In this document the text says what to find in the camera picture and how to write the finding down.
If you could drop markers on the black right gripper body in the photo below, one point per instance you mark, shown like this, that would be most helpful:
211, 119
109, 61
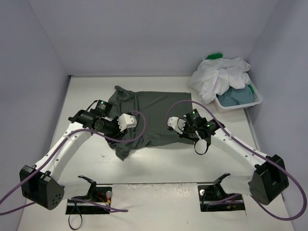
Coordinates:
184, 131

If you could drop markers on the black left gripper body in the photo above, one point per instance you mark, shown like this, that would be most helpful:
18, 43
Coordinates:
115, 128

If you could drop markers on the dark grey t-shirt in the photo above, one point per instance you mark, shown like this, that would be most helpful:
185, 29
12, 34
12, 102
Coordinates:
154, 106

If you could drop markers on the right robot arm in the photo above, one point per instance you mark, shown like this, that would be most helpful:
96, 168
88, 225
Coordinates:
265, 179

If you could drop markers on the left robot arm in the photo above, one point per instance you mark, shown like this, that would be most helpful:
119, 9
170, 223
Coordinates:
41, 182

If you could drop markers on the white plastic laundry basket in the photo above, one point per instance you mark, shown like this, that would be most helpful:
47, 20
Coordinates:
257, 101

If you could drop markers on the light blue t-shirt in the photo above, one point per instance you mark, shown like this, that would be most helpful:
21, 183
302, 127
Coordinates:
234, 97

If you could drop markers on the white t-shirt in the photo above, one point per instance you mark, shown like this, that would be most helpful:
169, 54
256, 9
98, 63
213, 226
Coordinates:
201, 81

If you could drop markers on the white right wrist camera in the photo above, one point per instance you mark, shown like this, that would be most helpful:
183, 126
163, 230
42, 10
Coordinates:
177, 124

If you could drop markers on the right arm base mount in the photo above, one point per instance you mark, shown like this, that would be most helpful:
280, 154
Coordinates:
212, 198

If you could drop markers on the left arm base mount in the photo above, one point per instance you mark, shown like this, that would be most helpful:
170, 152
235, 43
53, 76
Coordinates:
96, 197

